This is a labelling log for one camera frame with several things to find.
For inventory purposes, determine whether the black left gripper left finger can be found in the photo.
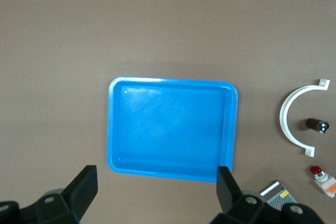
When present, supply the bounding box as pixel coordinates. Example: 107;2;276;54
0;165;98;224

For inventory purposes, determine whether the brown table cover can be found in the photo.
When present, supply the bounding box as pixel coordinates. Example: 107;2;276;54
0;0;336;224

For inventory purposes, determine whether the metal mesh power supply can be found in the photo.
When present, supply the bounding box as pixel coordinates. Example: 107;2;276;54
259;179;300;210

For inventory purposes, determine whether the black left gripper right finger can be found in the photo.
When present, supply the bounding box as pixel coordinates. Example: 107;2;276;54
211;166;326;224

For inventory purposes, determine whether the large white pipe clamp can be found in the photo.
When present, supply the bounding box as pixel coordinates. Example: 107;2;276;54
279;78;331;158

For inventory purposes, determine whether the small black knob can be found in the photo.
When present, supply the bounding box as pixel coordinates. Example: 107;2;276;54
305;118;330;134

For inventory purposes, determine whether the blue plastic tray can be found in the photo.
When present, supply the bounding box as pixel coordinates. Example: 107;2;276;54
106;76;240;184

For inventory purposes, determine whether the orange white red indicator light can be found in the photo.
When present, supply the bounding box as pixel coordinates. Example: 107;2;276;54
309;165;336;199

